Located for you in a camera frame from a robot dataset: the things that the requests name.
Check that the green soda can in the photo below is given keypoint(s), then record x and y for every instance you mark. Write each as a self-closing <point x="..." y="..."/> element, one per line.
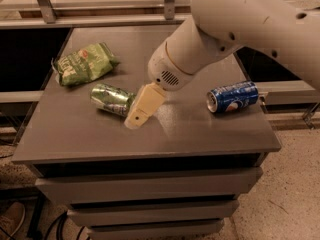
<point x="112" y="99"/>

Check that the blue Pepsi can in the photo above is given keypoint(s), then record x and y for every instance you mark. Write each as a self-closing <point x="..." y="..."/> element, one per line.
<point x="232" y="97"/>

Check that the tan shoe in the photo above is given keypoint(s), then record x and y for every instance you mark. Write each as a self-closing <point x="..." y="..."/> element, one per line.
<point x="12" y="220"/>

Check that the grey drawer cabinet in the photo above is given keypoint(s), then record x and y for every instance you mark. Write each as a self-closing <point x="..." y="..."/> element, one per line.
<point x="181" y="173"/>

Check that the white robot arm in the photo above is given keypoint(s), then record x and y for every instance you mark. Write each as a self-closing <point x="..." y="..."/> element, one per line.
<point x="217" y="28"/>

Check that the metal railing frame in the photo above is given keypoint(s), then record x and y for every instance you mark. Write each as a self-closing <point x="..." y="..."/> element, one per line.
<point x="28" y="14"/>

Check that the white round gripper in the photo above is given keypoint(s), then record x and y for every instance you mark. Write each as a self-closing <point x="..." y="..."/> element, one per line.
<point x="164" y="69"/>

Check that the green chip bag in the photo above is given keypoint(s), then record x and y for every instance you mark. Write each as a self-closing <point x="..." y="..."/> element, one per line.
<point x="84" y="65"/>

